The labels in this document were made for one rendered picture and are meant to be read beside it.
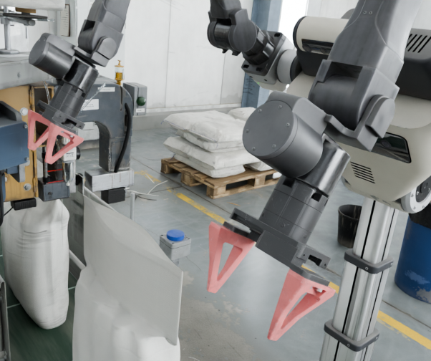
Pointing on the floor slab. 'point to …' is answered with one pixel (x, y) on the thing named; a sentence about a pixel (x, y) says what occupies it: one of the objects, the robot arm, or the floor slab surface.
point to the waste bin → (429, 253)
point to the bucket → (348, 223)
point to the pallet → (213, 190)
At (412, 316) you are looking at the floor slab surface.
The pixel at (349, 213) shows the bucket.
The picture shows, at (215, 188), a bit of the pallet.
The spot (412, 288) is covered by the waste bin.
